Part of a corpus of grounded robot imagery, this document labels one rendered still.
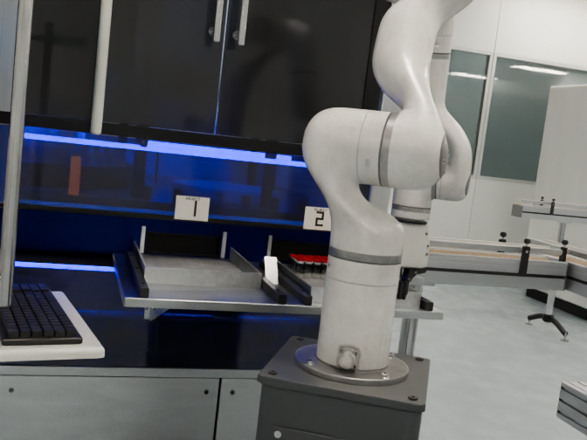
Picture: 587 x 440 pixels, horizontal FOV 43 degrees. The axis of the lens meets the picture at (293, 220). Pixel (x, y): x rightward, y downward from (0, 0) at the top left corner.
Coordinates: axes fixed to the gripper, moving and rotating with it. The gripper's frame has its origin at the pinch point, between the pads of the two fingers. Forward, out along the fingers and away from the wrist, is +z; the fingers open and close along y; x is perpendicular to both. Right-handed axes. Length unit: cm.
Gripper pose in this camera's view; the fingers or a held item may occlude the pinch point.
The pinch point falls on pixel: (400, 289)
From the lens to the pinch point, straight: 164.6
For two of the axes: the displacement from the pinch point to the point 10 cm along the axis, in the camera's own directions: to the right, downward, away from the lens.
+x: 2.8, 1.4, -9.5
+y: -9.5, -0.8, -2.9
